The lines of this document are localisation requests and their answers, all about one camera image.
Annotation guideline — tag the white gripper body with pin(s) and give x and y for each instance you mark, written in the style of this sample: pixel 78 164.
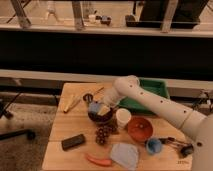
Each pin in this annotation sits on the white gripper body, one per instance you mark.
pixel 108 99

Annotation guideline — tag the blue sponge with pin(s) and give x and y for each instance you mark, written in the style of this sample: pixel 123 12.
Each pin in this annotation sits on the blue sponge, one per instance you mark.
pixel 94 107

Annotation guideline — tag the purple bowl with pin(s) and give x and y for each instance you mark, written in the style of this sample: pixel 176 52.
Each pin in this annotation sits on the purple bowl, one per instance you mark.
pixel 100 118

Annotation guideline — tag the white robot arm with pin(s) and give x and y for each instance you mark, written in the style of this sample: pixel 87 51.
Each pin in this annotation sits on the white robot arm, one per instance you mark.
pixel 195 125

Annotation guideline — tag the red-orange bowl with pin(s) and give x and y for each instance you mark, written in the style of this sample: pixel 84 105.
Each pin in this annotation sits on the red-orange bowl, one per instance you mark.
pixel 139 129

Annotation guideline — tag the white paper cup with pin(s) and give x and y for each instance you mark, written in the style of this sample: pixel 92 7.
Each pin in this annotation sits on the white paper cup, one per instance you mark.
pixel 123 116

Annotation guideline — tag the bunch of purple grapes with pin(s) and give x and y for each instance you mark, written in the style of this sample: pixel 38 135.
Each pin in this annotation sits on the bunch of purple grapes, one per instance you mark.
pixel 103 133

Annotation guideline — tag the green plastic tray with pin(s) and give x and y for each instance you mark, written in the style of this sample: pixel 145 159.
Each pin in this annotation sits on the green plastic tray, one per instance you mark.
pixel 154 86

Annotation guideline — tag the black rectangular block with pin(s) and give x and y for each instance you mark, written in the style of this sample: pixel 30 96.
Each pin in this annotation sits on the black rectangular block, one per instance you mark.
pixel 73 141

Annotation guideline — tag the light blue cloth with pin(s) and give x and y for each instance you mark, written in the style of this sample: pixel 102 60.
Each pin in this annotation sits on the light blue cloth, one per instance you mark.
pixel 126 155

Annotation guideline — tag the orange chili pepper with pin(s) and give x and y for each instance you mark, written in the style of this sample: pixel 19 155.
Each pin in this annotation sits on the orange chili pepper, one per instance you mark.
pixel 99 162

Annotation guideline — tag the small blue cup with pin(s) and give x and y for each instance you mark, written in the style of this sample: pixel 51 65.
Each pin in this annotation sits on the small blue cup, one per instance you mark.
pixel 153 146

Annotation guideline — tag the black office chair base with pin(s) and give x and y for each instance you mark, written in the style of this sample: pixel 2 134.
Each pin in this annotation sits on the black office chair base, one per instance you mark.
pixel 13 131

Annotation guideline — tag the wooden handled brush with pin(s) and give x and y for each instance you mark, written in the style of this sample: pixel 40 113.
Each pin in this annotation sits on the wooden handled brush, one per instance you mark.
pixel 88 97

